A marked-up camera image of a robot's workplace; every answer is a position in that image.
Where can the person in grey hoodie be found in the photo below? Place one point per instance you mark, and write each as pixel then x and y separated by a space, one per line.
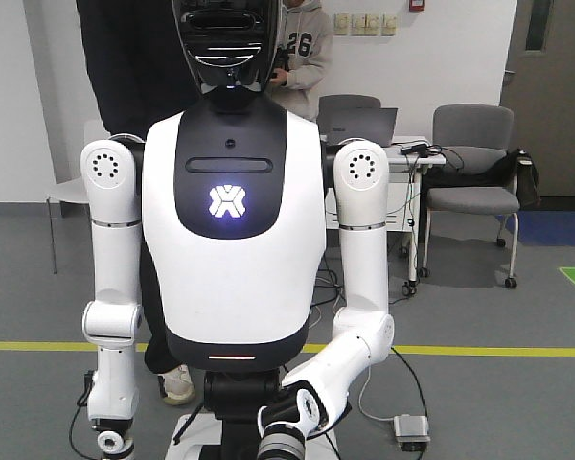
pixel 304 57

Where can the grey foot pedal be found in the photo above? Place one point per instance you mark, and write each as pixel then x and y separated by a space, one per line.
pixel 411 432

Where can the grey laptop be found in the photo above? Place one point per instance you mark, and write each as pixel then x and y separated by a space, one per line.
pixel 373 124

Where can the black robot head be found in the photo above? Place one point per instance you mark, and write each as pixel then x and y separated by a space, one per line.
pixel 230 48

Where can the grey office chair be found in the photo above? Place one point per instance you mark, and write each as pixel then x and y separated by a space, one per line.
pixel 479 177

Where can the white robot arm image right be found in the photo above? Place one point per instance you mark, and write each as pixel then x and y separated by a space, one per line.
pixel 314 395

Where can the white robot arm image left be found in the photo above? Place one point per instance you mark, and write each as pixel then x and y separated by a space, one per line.
pixel 111 320

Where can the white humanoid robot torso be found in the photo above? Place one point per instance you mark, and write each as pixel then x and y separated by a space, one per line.
pixel 233 215

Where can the person in dark clothes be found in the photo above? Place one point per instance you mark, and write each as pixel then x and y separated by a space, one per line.
pixel 139 76

